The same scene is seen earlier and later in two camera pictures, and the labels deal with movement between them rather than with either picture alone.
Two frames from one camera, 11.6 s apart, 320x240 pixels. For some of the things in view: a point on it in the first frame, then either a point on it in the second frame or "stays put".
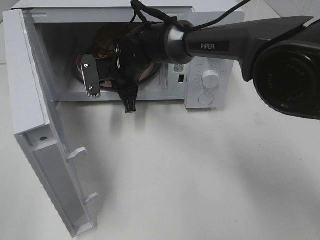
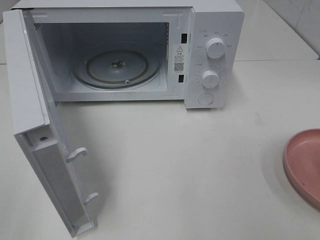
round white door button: (206, 98) stays put
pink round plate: (109, 84) -> (302, 161)
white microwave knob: (210, 79) stays put
